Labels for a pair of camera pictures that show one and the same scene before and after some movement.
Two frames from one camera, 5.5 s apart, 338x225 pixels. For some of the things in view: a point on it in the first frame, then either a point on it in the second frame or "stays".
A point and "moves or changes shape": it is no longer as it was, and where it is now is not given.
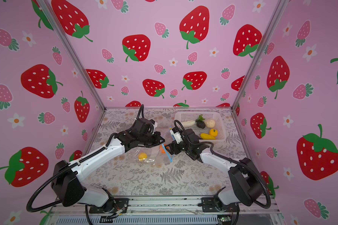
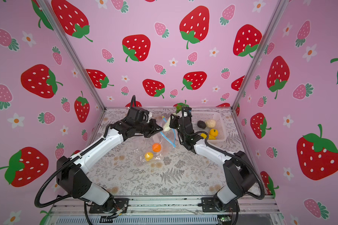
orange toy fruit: [163, 150] to [156, 147]
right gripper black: [174, 144] to [177, 119]
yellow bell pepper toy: [213, 131] stays
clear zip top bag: [157, 155] moves or changes shape
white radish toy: [188, 123] moves or changes shape
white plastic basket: [208, 126] stays
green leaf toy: [200, 118] to [180, 105]
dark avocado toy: [201, 124] stays
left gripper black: [157, 135] to [154, 130]
